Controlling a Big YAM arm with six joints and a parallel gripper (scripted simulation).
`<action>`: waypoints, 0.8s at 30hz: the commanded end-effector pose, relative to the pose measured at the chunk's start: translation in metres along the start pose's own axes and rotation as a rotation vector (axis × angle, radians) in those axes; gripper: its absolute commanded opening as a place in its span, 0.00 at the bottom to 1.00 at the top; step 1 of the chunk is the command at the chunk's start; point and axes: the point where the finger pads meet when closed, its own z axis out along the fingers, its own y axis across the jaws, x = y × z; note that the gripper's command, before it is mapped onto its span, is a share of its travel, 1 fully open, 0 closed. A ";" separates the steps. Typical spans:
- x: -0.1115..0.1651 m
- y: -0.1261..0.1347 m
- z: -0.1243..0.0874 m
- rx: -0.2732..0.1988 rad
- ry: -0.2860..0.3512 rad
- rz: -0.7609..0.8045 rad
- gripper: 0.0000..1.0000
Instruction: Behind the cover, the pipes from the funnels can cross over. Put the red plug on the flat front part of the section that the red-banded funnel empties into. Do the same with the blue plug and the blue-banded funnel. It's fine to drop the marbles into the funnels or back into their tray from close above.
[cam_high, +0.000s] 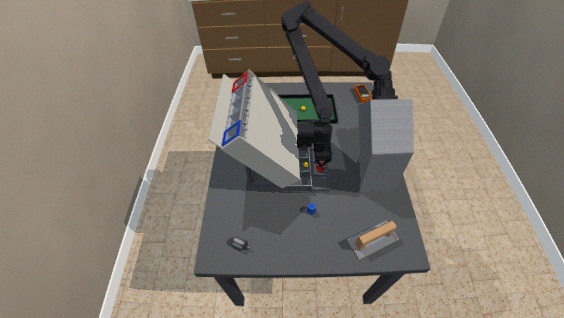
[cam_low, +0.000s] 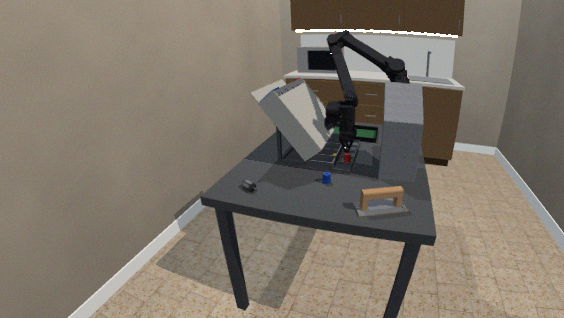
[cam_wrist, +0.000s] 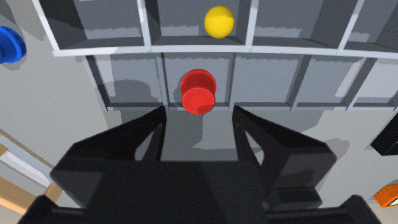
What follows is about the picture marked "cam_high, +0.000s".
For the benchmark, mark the blue square band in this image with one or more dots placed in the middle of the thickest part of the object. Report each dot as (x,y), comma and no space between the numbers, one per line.
(237,132)

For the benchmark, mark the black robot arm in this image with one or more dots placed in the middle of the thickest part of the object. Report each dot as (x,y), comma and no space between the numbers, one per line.
(376,66)

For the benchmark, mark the blue plug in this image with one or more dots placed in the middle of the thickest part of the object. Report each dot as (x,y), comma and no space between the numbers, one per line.
(311,208)

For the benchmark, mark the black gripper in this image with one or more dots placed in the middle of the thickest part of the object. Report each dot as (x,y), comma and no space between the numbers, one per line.
(325,156)

